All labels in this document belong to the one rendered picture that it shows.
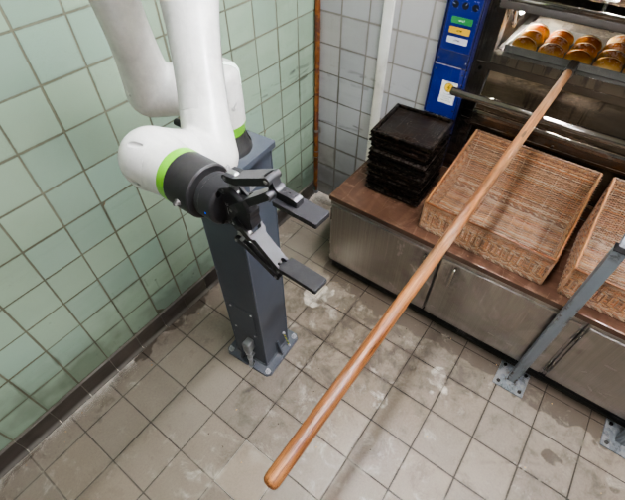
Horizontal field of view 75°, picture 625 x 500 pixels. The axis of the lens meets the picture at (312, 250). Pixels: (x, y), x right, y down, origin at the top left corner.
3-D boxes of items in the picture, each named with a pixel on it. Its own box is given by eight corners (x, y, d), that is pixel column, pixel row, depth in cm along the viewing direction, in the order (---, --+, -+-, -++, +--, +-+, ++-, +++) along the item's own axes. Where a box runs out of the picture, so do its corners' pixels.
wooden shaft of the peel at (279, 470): (275, 495, 67) (273, 491, 64) (261, 482, 68) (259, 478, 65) (570, 77, 154) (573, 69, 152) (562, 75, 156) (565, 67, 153)
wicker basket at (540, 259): (459, 174, 212) (475, 126, 192) (574, 220, 190) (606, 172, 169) (415, 226, 187) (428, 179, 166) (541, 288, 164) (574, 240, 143)
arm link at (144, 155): (101, 180, 70) (105, 115, 65) (163, 174, 80) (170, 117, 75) (154, 214, 64) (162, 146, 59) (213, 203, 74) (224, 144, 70)
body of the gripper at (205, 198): (224, 159, 63) (270, 183, 59) (232, 200, 69) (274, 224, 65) (187, 184, 59) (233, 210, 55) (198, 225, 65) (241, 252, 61)
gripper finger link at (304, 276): (278, 269, 62) (279, 272, 63) (314, 292, 59) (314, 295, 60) (291, 257, 64) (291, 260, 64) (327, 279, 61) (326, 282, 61)
